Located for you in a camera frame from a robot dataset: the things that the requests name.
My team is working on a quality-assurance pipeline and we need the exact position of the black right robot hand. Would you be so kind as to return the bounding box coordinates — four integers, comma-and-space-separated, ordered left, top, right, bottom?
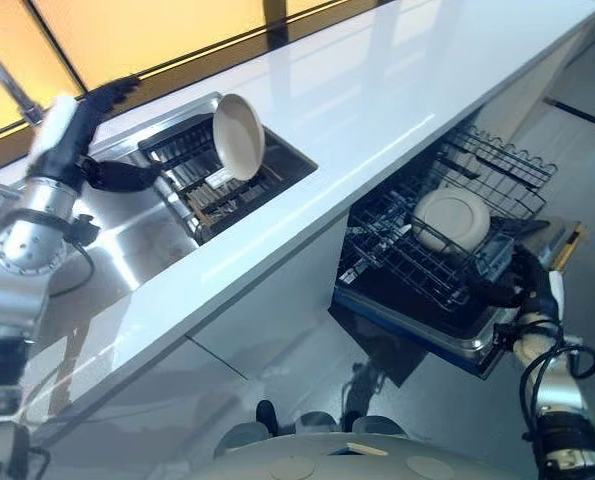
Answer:
468, 243, 566, 322

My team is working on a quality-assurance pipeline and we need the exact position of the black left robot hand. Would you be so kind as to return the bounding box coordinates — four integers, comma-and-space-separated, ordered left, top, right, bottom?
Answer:
30, 78, 164, 195

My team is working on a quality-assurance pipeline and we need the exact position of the open dishwasher door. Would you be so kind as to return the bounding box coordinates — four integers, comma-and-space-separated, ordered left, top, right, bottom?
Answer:
328, 218, 589, 381

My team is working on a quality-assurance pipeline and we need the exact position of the chrome faucet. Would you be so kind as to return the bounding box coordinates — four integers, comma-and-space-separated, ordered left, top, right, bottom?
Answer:
0, 38, 44, 126

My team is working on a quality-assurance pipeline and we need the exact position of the cream round plate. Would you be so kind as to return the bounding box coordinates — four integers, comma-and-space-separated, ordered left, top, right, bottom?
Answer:
410, 188, 493, 254
212, 92, 267, 182

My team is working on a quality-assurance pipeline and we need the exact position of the stainless steel sink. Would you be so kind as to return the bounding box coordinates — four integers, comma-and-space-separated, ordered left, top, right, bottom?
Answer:
51, 91, 321, 301

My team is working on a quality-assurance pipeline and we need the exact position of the black sink drying rack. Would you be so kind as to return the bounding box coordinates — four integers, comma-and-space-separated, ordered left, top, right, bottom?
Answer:
137, 111, 284, 237

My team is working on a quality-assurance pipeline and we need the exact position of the grey robot torso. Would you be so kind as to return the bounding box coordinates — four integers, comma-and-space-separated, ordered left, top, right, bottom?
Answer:
196, 413, 546, 480

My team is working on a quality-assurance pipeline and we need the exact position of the white cabinet front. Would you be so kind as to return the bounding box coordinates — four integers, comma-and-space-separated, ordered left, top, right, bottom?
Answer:
186, 209, 373, 381

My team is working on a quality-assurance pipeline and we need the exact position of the dark robot foot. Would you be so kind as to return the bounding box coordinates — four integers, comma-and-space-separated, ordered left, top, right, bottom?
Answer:
254, 399, 279, 437

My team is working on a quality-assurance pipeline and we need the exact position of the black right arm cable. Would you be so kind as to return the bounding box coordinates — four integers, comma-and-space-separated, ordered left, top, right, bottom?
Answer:
518, 343, 595, 444

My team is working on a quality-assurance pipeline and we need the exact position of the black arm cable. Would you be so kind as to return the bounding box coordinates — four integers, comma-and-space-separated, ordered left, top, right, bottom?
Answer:
49, 238, 97, 297
518, 343, 595, 444

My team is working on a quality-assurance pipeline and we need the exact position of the black wire dishwasher rack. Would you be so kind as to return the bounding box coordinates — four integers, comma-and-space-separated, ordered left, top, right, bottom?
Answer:
335, 124, 559, 312

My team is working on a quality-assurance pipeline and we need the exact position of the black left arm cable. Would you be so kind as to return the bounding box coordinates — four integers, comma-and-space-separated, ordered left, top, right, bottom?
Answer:
49, 238, 97, 297

